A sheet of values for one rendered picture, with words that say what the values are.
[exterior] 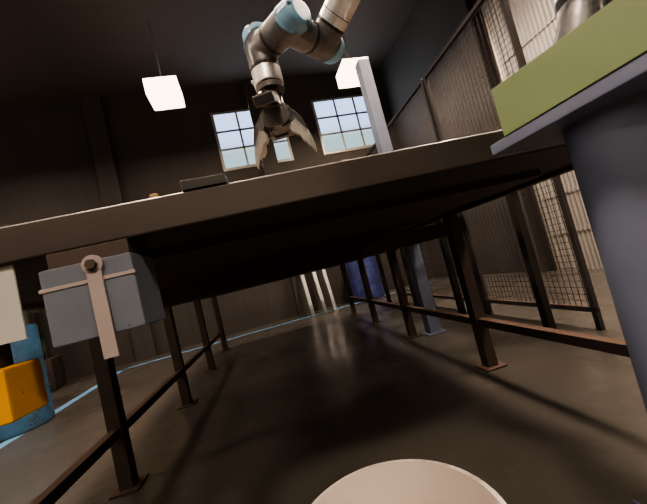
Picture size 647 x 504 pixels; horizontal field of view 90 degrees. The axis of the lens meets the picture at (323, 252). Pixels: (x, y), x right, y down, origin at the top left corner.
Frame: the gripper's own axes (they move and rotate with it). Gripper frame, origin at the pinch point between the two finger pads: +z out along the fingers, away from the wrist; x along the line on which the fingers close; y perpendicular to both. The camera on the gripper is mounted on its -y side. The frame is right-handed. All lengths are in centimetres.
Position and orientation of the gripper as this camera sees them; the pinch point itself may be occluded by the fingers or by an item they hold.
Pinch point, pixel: (286, 160)
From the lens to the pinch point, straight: 83.0
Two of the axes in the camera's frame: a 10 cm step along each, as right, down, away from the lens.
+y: 1.5, 0.2, 9.9
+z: 2.5, 9.7, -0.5
